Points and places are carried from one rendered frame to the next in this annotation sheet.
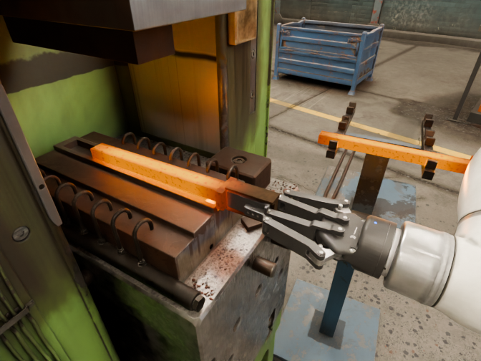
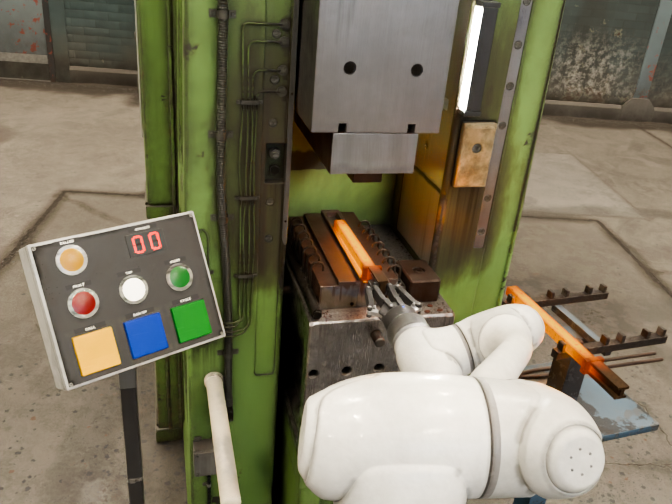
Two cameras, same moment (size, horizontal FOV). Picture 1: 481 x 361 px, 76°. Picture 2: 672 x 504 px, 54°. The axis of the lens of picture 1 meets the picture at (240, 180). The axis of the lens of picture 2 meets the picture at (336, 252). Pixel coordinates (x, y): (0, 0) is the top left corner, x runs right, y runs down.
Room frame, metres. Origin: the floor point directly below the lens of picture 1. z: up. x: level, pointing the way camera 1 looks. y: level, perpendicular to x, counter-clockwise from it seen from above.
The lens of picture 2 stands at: (-0.70, -0.88, 1.77)
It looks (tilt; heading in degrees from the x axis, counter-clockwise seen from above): 26 degrees down; 43
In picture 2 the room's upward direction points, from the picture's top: 5 degrees clockwise
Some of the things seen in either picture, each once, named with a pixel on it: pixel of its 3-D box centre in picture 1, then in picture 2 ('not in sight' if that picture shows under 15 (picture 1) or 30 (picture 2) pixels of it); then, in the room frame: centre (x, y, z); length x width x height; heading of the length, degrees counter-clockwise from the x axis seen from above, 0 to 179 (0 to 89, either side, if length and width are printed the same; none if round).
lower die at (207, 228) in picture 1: (127, 190); (338, 254); (0.49, 0.22, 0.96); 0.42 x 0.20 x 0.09; 60
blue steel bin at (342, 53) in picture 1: (326, 52); not in sight; (4.46, -1.16, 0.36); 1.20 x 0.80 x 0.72; 54
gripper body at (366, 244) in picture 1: (353, 238); (398, 316); (0.30, -0.15, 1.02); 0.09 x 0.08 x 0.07; 60
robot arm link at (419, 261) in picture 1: (413, 260); (409, 335); (0.26, -0.21, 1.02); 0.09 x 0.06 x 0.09; 150
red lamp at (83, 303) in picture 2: not in sight; (83, 303); (-0.25, 0.18, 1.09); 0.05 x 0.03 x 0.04; 150
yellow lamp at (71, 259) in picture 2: not in sight; (71, 259); (-0.25, 0.22, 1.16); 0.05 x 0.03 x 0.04; 150
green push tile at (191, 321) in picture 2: not in sight; (190, 320); (-0.06, 0.12, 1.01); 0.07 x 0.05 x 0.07; 175
